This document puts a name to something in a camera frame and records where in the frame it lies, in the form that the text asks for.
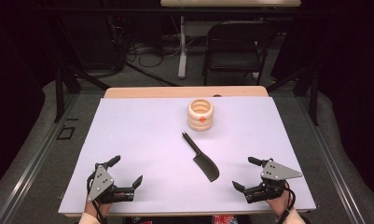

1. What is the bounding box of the person's red patterned clothing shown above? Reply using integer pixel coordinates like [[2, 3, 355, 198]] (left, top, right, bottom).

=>
[[134, 214, 239, 224]]

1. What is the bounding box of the white table board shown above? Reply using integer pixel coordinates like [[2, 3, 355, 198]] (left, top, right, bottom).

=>
[[57, 96, 317, 215]]

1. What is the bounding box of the metal floor rail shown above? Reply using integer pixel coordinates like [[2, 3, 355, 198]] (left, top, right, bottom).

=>
[[0, 92, 80, 224], [299, 96, 367, 224]]

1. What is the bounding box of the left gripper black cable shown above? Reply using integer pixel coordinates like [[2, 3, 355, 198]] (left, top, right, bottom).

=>
[[86, 173, 109, 224]]

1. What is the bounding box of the person's left hand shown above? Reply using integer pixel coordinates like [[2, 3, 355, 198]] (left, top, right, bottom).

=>
[[83, 191, 129, 219]]

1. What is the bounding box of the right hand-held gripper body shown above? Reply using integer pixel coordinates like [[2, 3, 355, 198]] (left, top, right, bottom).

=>
[[242, 158, 304, 205]]

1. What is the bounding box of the white background table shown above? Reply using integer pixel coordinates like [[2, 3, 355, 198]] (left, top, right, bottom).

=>
[[159, 0, 302, 80]]

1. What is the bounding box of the wooden table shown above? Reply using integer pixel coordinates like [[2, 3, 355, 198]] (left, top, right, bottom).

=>
[[62, 86, 313, 218]]

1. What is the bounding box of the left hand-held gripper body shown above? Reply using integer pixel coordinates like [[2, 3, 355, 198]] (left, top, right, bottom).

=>
[[86, 163, 136, 205]]

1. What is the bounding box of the dark curtain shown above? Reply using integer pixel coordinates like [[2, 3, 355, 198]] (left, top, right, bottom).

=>
[[0, 0, 48, 195], [318, 0, 374, 202]]

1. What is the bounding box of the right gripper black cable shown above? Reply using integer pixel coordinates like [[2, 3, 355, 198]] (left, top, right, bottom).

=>
[[277, 179, 298, 222]]

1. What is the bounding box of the cream ribbed knife holder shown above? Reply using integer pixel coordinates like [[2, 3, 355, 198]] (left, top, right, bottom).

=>
[[187, 98, 215, 133]]

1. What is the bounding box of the tangle of floor cables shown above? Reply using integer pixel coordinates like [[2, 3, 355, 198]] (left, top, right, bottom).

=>
[[113, 18, 195, 88]]

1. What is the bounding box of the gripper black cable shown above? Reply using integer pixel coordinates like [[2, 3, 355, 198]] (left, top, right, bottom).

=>
[[86, 173, 109, 224], [277, 179, 298, 222]]

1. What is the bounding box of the black folding chair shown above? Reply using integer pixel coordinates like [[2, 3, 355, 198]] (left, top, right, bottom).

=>
[[201, 20, 279, 87]]

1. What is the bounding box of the black metal stand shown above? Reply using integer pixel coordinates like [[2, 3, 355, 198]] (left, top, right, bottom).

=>
[[265, 63, 321, 127], [52, 60, 112, 123]]

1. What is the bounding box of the person's right hand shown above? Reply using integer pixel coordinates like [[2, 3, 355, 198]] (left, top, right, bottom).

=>
[[264, 186, 293, 219]]

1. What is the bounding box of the black kitchen knife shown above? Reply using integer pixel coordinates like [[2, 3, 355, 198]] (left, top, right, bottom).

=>
[[181, 131, 221, 183]]

